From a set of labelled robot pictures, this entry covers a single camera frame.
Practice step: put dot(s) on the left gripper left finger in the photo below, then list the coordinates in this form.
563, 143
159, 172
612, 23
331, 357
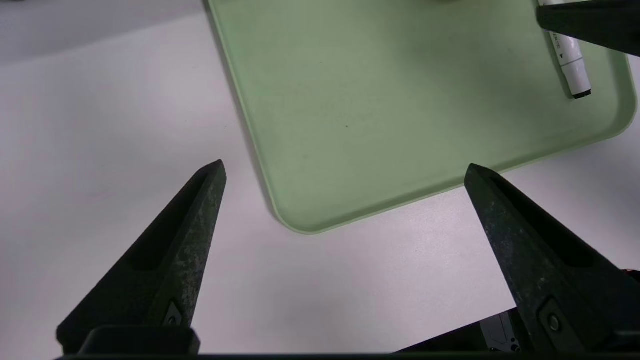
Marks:
170, 260

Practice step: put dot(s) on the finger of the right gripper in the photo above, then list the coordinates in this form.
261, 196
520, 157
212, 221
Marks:
600, 22

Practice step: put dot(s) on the light green plastic tray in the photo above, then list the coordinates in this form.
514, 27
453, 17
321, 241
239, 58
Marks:
400, 100

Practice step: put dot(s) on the white marker pen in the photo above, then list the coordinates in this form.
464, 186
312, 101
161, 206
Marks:
572, 70

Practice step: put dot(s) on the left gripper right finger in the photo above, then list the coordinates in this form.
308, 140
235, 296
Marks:
550, 270

